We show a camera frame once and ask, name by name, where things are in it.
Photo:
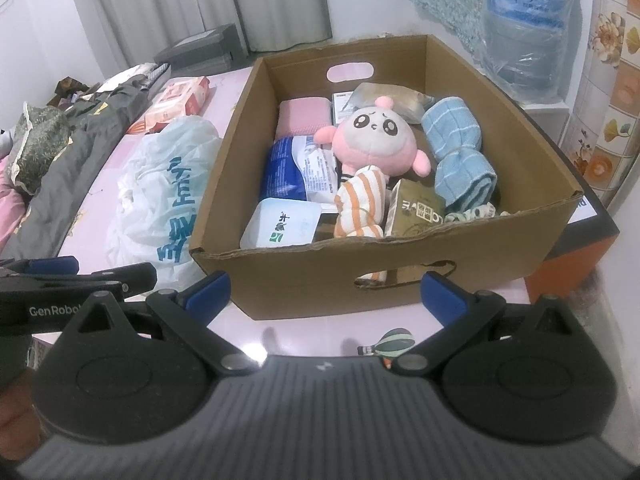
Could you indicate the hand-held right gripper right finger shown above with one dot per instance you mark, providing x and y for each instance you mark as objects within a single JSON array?
[{"x": 442, "y": 292}]

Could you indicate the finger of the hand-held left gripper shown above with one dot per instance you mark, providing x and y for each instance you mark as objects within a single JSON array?
[
  {"x": 50, "y": 264},
  {"x": 130, "y": 276}
]

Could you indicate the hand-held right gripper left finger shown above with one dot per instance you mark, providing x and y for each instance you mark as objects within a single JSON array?
[{"x": 207, "y": 290}]

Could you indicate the gold tissue packet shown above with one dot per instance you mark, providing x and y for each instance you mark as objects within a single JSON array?
[{"x": 410, "y": 210}]

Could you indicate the brown cardboard box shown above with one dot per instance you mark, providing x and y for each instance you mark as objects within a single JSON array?
[{"x": 310, "y": 280}]

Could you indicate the orange striped cloth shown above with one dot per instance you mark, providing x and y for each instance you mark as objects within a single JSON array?
[{"x": 360, "y": 195}]

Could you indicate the blue white plastic packet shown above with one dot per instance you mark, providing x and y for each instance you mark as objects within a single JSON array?
[{"x": 285, "y": 170}]

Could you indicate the blue checked towel bundle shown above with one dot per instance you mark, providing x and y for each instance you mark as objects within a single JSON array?
[{"x": 450, "y": 130}]

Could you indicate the pink plush toy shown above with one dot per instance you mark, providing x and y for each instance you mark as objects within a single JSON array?
[{"x": 375, "y": 135}]

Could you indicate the person's left hand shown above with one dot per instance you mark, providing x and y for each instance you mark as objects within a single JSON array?
[{"x": 15, "y": 410}]

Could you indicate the pink blue quilt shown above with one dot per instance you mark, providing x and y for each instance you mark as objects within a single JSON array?
[{"x": 7, "y": 205}]

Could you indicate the green white patterned cloth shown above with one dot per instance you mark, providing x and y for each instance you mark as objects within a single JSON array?
[{"x": 470, "y": 212}]

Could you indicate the white plastic bag blue print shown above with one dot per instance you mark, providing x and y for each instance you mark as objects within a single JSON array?
[{"x": 160, "y": 185}]

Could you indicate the green leaf print pillow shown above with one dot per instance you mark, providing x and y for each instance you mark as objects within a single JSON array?
[{"x": 40, "y": 135}]

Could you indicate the orange black box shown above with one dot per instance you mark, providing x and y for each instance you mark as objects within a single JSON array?
[{"x": 570, "y": 260}]

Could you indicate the brown box with clutter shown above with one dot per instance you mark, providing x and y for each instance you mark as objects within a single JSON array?
[{"x": 70, "y": 90}]

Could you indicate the pink wet wipes packet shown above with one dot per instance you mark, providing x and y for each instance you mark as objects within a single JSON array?
[{"x": 175, "y": 97}]

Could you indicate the grey plastic pouch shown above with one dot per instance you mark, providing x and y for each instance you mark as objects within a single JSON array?
[{"x": 405, "y": 100}]

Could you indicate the pink folded towel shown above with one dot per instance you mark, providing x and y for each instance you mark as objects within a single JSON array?
[{"x": 305, "y": 117}]

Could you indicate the white pillow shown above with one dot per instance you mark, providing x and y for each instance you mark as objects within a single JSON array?
[{"x": 130, "y": 72}]

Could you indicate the dark patterned cloth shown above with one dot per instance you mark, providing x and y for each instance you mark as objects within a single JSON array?
[{"x": 159, "y": 72}]

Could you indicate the white stand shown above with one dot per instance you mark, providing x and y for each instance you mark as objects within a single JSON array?
[{"x": 545, "y": 112}]

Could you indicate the white small box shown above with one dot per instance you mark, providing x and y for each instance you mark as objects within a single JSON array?
[{"x": 342, "y": 105}]

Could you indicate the grey storage box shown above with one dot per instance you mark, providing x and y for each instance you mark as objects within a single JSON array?
[{"x": 200, "y": 45}]

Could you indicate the grey curtain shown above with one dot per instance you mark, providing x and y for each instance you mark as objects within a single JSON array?
[
  {"x": 280, "y": 0},
  {"x": 150, "y": 0}
]

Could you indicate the large blue water jug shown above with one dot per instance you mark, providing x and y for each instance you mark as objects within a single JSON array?
[{"x": 525, "y": 20}]

